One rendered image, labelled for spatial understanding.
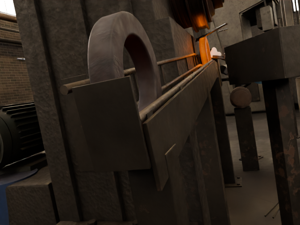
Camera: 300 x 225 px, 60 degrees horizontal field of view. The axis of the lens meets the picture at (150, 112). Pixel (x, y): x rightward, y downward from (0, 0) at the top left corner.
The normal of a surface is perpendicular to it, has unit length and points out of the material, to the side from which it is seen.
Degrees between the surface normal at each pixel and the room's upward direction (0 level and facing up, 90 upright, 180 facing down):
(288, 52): 90
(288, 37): 90
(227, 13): 90
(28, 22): 90
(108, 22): 45
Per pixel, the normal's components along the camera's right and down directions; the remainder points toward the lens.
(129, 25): 0.93, -0.14
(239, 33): -0.54, 0.17
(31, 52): -0.32, 0.14
